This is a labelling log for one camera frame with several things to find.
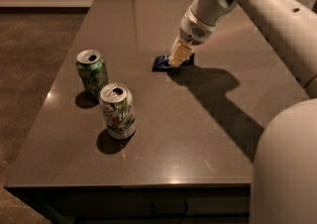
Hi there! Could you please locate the green soda can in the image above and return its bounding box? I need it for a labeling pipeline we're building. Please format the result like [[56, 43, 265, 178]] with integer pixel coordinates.
[[76, 50, 108, 98]]

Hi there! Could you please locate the blue rxbar wrapper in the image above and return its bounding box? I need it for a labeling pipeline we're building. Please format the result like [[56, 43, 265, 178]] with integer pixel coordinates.
[[152, 55, 195, 71]]

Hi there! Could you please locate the white soda can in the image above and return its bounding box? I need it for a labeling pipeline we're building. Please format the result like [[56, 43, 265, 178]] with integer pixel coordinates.
[[99, 82, 136, 140]]

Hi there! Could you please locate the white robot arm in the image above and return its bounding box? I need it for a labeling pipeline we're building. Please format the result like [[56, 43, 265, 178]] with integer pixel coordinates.
[[169, 0, 317, 224]]

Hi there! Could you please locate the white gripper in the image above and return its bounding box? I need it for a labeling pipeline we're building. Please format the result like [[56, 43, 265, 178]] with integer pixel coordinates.
[[168, 0, 237, 67]]

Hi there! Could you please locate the dark cabinet drawer front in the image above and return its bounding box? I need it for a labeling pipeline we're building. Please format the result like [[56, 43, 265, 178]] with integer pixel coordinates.
[[19, 186, 250, 224]]

